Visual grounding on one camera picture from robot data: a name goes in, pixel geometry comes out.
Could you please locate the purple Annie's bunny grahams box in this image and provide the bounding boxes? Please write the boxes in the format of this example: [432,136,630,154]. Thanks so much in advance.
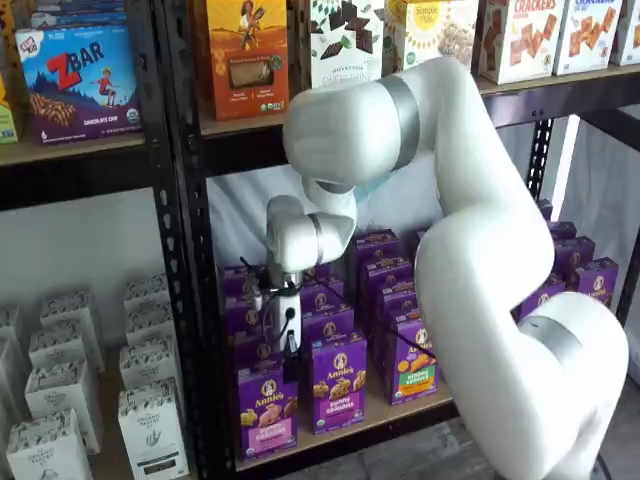
[309,329,369,435]

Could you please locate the purple Zbar snack box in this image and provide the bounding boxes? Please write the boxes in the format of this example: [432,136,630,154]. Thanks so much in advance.
[14,23,144,146]

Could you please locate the orange snack box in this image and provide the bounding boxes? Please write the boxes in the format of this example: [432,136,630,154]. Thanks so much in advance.
[204,0,291,122]

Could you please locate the thin black cable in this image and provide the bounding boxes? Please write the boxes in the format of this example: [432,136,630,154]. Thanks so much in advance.
[238,256,439,362]

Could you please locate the green and yellow box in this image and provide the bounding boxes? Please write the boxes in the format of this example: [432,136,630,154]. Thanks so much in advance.
[0,74,19,146]

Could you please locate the white patterned pantry box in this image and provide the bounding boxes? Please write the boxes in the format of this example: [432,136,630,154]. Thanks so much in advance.
[119,339,178,390]
[124,301,177,347]
[5,408,95,480]
[39,288,102,332]
[0,339,22,424]
[0,304,25,352]
[27,319,105,375]
[122,273,169,312]
[117,378,191,479]
[24,359,103,456]

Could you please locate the white crackers box red title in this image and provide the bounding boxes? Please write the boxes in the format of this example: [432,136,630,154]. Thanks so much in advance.
[477,0,559,86]

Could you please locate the purple Annie's box pink patch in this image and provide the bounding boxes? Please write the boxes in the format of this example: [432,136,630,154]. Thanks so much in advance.
[236,361,300,462]

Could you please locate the white mint chocolate box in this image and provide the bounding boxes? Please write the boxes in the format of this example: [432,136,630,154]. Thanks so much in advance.
[308,0,385,92]

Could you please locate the white crackers box blue title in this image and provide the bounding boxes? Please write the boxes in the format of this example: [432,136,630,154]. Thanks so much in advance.
[552,0,624,78]

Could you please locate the purple Annie's box green patch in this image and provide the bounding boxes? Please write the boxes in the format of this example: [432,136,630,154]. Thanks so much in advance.
[388,310,442,407]

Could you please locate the white box with brown print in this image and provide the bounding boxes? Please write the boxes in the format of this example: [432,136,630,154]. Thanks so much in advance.
[609,0,640,68]

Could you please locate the black metal rack, white boxes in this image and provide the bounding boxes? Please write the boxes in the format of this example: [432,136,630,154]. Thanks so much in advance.
[0,0,201,480]

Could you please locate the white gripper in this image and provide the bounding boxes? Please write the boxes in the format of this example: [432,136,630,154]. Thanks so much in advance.
[271,286,304,383]

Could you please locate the blue snack box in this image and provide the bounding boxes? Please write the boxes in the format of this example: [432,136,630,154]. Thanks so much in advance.
[29,0,129,32]

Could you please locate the yellow Simple Mills box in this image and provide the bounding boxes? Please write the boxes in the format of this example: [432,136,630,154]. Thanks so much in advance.
[383,0,479,82]

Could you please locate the white backdrop cloth teal stripe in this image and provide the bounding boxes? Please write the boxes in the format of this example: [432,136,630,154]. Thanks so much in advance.
[206,115,627,302]

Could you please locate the black metal rack, purple boxes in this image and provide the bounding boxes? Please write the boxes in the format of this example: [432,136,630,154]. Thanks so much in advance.
[152,0,640,480]

